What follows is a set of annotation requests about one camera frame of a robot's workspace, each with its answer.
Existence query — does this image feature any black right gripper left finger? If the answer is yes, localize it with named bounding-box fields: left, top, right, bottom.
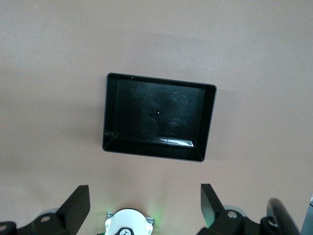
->
left=0, top=185, right=90, bottom=235

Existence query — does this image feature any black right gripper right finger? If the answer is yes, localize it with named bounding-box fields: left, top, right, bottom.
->
left=198, top=183, right=277, bottom=235

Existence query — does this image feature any black plastic box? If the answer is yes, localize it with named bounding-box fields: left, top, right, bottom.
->
left=102, top=72, right=218, bottom=164

